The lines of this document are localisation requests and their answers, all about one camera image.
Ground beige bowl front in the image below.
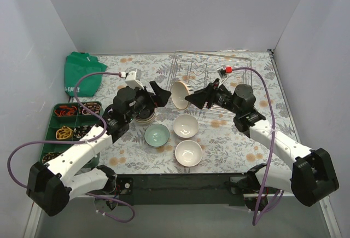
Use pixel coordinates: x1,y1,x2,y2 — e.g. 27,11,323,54
135,108,156,123

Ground white bowl dark leaf pattern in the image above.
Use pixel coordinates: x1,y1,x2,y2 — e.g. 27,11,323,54
171,81,194,110

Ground white ribbed bowl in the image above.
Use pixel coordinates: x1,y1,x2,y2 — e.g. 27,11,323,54
173,114,199,140

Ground pale green patterned bowl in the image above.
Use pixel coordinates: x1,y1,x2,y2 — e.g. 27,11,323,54
144,124,170,148

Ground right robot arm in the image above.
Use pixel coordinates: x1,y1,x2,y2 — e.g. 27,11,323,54
185,83,339,207

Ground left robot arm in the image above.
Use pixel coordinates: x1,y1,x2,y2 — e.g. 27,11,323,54
26,81,171,216

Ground brown pink patterned scrunchie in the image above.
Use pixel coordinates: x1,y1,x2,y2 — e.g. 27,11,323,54
79,102,101,115

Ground dark floral scrunchie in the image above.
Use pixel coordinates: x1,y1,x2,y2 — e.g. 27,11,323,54
73,125,92,139

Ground green compartment tray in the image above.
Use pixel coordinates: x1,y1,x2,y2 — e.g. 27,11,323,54
39,102,100,162

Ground green cloth bag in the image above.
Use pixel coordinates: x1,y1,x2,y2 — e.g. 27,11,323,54
64,52,107,97

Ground brown dotted scrunchie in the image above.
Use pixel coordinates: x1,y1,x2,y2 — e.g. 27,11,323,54
42,152,62,164

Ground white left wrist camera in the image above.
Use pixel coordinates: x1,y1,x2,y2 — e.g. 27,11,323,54
125,69,143,89

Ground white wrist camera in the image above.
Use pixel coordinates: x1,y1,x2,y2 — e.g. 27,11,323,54
125,69,143,89
217,66,232,86

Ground metal wire dish rack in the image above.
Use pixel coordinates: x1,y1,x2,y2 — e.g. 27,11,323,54
168,51,253,114

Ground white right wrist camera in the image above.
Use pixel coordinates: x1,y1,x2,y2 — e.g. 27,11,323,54
217,66,232,86

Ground metal corner bracket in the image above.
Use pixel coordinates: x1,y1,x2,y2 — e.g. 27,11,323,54
267,49,274,58

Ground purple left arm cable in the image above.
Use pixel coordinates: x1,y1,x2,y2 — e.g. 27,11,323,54
7,71,136,223

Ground orange black hair ties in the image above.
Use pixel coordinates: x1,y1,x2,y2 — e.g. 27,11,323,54
53,104,78,117

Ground yellow hair ties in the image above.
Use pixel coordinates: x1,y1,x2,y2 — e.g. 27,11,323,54
56,126,74,141

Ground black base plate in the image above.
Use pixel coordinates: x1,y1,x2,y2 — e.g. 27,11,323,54
116,173,258,206

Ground aluminium frame rail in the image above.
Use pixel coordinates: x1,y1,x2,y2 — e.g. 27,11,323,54
25,193,341,237

